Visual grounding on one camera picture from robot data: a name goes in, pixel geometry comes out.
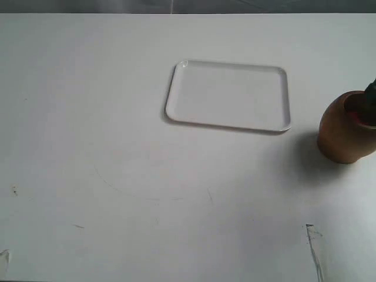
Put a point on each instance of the red object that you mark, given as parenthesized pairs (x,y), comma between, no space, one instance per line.
(355,116)

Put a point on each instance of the white rectangular plastic tray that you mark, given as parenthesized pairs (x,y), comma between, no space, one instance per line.
(229,95)

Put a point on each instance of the clear tape piece left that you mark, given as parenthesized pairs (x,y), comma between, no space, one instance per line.
(4,261)

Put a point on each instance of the brown wooden pestle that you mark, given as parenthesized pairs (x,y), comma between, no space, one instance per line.
(367,103)

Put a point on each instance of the clear tape strip right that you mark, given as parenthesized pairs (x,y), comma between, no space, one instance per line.
(316,242)

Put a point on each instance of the brown wooden mortar bowl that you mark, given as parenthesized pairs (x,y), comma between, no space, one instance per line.
(341,138)

